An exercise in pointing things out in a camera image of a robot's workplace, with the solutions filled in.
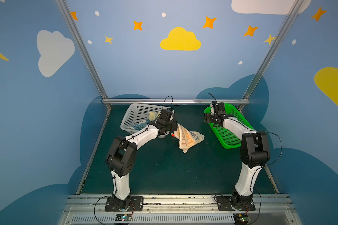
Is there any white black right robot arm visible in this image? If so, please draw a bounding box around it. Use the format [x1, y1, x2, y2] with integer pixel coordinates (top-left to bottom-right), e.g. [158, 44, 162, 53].
[204, 100, 270, 211]

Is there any left aluminium frame post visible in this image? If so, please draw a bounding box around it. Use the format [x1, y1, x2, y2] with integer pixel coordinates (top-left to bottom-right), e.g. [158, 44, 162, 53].
[55, 0, 111, 111]

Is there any aluminium back frame rail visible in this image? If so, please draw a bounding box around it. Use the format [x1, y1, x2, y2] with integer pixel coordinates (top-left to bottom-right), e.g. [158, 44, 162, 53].
[102, 98, 250, 105]

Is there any green perforated plastic basket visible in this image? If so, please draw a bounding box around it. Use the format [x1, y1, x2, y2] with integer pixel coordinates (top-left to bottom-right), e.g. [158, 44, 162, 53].
[209, 103, 253, 149]

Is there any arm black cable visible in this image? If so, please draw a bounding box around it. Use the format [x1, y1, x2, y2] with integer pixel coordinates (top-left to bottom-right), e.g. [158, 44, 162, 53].
[260, 130, 283, 167]
[161, 95, 174, 111]

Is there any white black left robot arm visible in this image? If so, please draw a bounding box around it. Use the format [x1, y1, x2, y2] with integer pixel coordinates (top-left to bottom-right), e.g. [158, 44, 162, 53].
[105, 107, 177, 211]

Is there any colourful printed rabbit towel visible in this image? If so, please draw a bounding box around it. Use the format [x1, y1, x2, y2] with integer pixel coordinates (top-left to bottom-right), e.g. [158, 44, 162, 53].
[172, 123, 205, 153]

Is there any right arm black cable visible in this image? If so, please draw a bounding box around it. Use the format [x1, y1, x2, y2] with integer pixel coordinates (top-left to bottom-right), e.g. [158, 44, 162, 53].
[260, 130, 283, 167]

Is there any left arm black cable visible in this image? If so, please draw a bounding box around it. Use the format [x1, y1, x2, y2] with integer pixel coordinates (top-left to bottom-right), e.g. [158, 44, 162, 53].
[161, 95, 174, 111]

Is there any right green circuit board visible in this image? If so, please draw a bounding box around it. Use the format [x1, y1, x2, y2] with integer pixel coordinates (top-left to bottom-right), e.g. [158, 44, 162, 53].
[233, 214, 251, 225]

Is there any green circuit board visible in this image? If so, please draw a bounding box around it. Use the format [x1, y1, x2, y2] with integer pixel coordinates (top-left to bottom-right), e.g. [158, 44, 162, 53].
[233, 214, 251, 225]
[115, 214, 132, 222]

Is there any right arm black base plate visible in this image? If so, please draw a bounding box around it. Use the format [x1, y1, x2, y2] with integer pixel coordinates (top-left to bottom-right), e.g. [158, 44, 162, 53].
[214, 195, 256, 211]

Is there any teal patterned towel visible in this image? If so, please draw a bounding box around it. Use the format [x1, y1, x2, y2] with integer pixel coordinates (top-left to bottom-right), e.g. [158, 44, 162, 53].
[128, 118, 150, 131]

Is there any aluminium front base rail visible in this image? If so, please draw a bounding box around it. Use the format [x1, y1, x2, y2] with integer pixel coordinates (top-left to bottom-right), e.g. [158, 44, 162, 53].
[58, 194, 302, 225]

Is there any pale yellow towel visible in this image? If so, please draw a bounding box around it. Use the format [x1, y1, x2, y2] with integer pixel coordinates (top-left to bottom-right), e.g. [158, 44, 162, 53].
[148, 112, 160, 121]

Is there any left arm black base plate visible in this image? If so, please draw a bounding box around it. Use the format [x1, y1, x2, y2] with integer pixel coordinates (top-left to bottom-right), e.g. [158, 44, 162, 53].
[104, 196, 144, 212]

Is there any right aluminium frame post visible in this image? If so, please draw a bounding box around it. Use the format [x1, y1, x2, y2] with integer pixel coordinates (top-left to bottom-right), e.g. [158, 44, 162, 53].
[238, 0, 304, 112]

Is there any aluminium frame post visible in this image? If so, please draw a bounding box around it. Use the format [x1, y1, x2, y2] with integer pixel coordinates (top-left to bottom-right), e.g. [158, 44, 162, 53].
[238, 0, 304, 112]
[55, 0, 111, 111]

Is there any left green circuit board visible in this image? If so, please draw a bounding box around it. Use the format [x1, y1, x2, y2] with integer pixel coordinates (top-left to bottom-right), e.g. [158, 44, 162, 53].
[115, 214, 132, 222]

